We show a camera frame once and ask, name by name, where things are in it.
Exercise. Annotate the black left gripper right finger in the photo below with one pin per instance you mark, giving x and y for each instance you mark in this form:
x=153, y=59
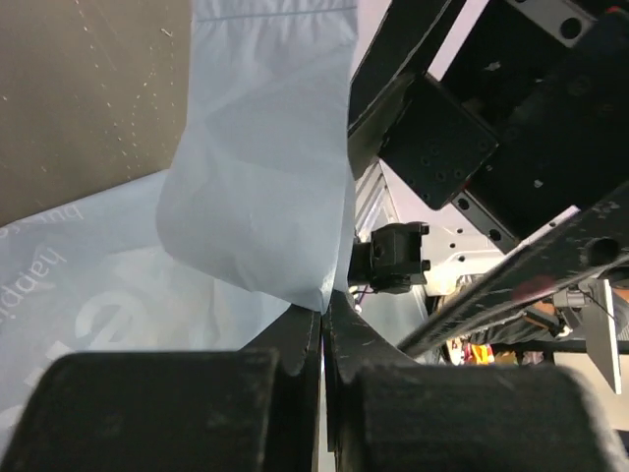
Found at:
x=387, y=412

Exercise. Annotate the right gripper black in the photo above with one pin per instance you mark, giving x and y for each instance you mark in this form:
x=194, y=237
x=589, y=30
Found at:
x=530, y=118

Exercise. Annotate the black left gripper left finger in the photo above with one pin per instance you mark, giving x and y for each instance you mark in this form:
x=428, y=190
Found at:
x=253, y=409

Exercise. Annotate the light blue trash bag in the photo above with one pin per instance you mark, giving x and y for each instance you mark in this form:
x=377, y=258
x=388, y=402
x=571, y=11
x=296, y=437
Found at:
x=255, y=214

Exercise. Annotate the aluminium frame rail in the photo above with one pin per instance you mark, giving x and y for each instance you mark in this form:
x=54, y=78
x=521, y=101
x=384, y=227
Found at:
x=374, y=204

